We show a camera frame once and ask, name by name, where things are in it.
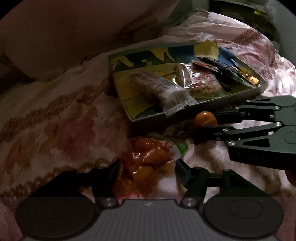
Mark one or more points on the gold snack packet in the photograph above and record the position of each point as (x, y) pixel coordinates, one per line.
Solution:
(251, 77)

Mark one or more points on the dark red candy wrapper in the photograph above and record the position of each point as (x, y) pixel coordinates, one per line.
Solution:
(202, 64)

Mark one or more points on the clear rice cracker packet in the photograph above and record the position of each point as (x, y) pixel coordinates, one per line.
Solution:
(201, 81)

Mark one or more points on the dark blue stick packet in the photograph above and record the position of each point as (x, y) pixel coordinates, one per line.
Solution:
(222, 66)

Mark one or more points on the round orange candy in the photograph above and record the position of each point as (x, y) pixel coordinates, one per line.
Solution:
(205, 119)

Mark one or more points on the pink pillow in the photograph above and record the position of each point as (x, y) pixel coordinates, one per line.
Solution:
(69, 34)

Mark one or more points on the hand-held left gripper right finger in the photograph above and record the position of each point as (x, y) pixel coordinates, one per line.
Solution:
(182, 171)

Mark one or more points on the yellow green snack packet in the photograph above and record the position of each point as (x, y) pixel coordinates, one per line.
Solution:
(233, 80)

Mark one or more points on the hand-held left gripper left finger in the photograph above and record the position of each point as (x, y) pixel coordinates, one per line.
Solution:
(114, 169)

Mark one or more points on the pink floral bedsheet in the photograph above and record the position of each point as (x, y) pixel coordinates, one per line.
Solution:
(57, 129)

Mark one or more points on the clear cereal bar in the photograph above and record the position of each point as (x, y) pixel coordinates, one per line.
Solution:
(157, 89)

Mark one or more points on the orange snack packet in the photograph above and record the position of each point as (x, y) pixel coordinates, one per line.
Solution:
(143, 166)

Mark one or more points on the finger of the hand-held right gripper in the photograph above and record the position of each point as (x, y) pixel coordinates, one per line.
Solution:
(242, 133)
(231, 114)

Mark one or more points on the cartoon print shallow box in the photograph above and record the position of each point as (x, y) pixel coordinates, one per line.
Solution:
(138, 102)

